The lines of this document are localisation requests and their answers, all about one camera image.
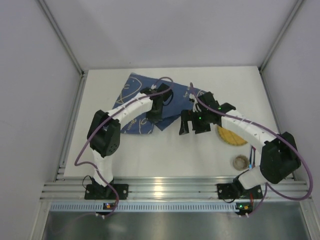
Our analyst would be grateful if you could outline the yellow woven round coaster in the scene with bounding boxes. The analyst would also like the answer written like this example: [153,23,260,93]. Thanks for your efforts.
[216,126,248,147]

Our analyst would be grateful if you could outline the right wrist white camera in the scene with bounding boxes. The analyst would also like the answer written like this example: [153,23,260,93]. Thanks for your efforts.
[189,93,202,113]

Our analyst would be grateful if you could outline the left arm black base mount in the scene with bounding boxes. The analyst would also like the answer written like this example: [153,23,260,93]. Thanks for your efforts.
[84,183,129,200]

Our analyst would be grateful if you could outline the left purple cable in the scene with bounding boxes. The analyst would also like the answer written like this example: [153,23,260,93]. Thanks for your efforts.
[74,76,175,218]

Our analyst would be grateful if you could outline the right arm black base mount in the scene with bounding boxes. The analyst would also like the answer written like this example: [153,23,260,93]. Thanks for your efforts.
[216,180,263,202]

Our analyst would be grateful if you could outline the blue placemat cloth gold pattern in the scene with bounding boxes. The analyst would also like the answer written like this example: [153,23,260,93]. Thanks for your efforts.
[113,73,194,135]

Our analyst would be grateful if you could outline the blue handled cutlery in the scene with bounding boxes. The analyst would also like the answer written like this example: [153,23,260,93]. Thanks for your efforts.
[249,146,256,169]

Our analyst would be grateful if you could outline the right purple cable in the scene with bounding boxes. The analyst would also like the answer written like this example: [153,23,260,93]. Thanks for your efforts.
[189,81,315,216]

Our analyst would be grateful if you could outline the white perforated cable duct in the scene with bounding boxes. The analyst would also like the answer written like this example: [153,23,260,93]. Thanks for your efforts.
[50,201,253,213]

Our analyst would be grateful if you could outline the small beige round cup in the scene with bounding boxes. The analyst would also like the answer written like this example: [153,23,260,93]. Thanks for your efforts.
[232,155,250,171]

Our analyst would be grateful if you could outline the purple cable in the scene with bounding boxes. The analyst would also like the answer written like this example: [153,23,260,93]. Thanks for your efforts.
[74,76,175,218]
[189,81,315,216]

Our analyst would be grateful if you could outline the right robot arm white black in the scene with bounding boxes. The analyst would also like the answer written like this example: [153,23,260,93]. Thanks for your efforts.
[179,92,301,191]

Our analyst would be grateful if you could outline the aluminium rail base frame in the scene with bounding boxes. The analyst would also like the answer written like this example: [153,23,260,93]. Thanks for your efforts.
[39,176,312,201]

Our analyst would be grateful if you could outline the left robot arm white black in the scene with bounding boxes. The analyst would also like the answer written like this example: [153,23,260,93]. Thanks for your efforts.
[87,83,174,188]

